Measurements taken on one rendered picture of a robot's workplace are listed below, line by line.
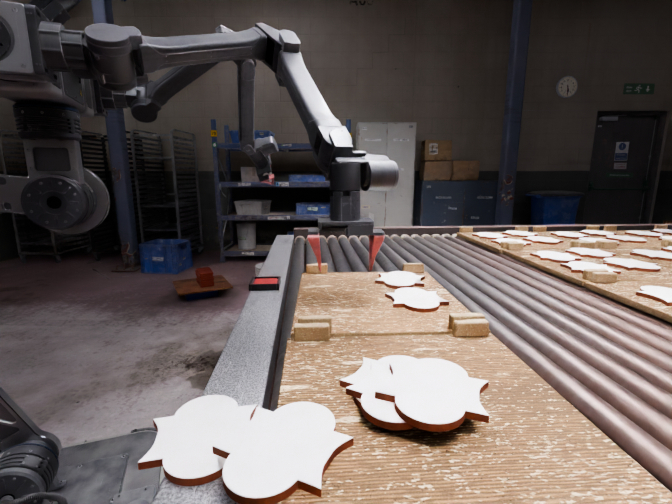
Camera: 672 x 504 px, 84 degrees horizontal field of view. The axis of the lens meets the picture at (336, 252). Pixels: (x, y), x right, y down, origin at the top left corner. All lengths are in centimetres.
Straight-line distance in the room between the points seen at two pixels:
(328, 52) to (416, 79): 133
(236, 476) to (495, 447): 25
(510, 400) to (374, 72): 575
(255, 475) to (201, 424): 13
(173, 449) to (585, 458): 41
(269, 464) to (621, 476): 32
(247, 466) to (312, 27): 604
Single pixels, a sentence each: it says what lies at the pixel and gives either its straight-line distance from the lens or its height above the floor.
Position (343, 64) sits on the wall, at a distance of 608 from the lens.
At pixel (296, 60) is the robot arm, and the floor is 147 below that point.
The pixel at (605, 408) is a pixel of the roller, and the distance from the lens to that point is 61.
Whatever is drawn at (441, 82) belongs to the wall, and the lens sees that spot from 622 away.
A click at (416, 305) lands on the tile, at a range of 78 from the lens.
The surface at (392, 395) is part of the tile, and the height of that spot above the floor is 96.
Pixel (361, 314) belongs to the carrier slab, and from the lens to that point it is 74.
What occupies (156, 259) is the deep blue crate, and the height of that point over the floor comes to 18.
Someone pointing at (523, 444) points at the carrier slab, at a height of 94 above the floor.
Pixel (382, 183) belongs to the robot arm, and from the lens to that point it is 72.
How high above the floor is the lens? 120
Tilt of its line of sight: 12 degrees down
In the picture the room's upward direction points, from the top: straight up
